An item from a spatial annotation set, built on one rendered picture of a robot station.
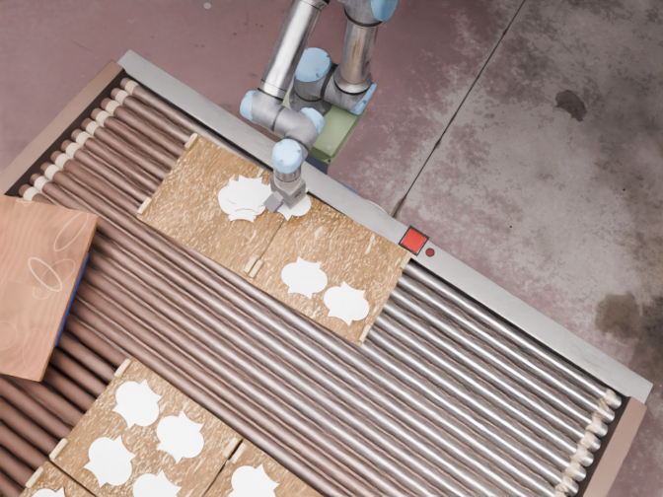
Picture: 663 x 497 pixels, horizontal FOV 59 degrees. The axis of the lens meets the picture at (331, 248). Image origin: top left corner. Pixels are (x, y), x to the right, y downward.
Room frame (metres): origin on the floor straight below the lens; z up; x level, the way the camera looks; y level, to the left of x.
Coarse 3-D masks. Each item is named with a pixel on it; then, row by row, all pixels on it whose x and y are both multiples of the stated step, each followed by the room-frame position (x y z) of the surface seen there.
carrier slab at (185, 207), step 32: (192, 160) 0.81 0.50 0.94; (224, 160) 0.83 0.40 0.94; (160, 192) 0.67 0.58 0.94; (192, 192) 0.69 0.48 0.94; (160, 224) 0.57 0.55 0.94; (192, 224) 0.59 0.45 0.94; (224, 224) 0.61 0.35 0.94; (256, 224) 0.63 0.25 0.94; (224, 256) 0.50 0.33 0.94; (256, 256) 0.52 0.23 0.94
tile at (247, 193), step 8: (240, 176) 0.76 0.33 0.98; (232, 184) 0.73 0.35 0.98; (240, 184) 0.73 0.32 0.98; (248, 184) 0.74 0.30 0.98; (256, 184) 0.74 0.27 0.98; (264, 184) 0.75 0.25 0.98; (232, 192) 0.70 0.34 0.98; (240, 192) 0.71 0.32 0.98; (248, 192) 0.71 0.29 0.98; (256, 192) 0.72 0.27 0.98; (264, 192) 0.72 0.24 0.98; (232, 200) 0.68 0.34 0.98; (240, 200) 0.68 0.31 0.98; (248, 200) 0.68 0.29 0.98; (256, 200) 0.69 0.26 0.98; (264, 200) 0.69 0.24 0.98; (240, 208) 0.65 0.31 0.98; (248, 208) 0.66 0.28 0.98; (256, 208) 0.66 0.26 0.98
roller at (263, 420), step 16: (80, 288) 0.32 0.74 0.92; (96, 304) 0.28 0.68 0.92; (112, 304) 0.30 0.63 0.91; (112, 320) 0.25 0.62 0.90; (128, 320) 0.25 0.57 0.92; (144, 336) 0.21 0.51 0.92; (160, 352) 0.18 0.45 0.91; (176, 352) 0.18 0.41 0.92; (192, 368) 0.15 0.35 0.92; (208, 384) 0.11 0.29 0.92; (224, 384) 0.12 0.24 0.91; (224, 400) 0.07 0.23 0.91; (240, 400) 0.08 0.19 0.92; (256, 416) 0.04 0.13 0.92; (272, 432) 0.01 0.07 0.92; (288, 432) 0.01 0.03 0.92; (304, 448) -0.02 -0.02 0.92; (320, 464) -0.06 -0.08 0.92; (336, 464) -0.05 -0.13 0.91; (336, 480) -0.09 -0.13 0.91; (352, 480) -0.08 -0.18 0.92; (368, 496) -0.12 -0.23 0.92
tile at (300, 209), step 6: (270, 192) 0.68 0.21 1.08; (306, 192) 0.71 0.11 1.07; (306, 198) 0.69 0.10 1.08; (300, 204) 0.66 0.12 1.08; (306, 204) 0.67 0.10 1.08; (282, 210) 0.63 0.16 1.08; (288, 210) 0.64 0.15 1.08; (294, 210) 0.64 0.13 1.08; (300, 210) 0.64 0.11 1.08; (306, 210) 0.65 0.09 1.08; (288, 216) 0.62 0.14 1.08
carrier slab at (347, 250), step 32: (288, 224) 0.65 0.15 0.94; (320, 224) 0.66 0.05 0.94; (352, 224) 0.68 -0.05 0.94; (288, 256) 0.54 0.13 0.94; (320, 256) 0.56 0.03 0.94; (352, 256) 0.57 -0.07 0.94; (384, 256) 0.59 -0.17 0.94; (288, 288) 0.44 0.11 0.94; (384, 288) 0.49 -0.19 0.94; (320, 320) 0.35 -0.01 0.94; (352, 320) 0.37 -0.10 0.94
